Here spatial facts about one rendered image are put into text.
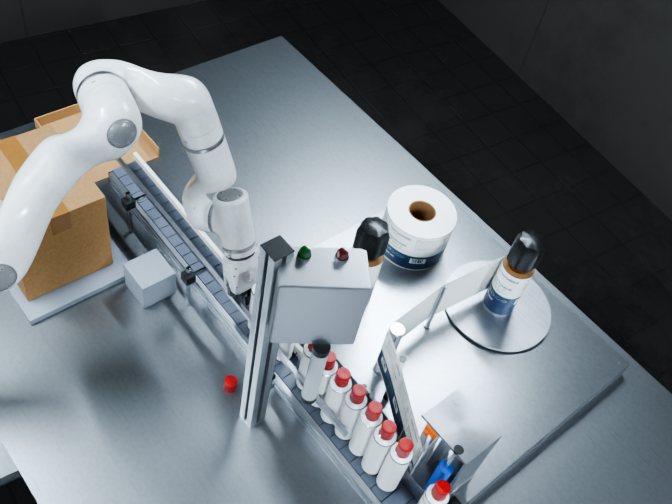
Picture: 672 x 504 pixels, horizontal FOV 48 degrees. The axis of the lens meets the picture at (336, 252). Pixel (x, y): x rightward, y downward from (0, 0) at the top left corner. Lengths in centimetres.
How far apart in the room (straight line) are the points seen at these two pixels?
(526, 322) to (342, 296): 91
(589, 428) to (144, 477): 114
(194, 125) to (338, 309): 48
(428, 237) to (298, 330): 73
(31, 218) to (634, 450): 157
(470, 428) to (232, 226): 70
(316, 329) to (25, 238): 60
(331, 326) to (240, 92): 140
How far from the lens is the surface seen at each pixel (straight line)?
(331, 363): 174
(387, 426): 168
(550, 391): 211
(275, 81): 277
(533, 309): 223
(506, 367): 210
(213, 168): 166
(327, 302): 139
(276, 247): 137
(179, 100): 155
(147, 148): 249
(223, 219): 179
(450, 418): 166
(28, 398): 200
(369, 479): 185
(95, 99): 150
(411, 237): 209
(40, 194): 159
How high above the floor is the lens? 256
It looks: 50 degrees down
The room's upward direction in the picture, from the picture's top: 14 degrees clockwise
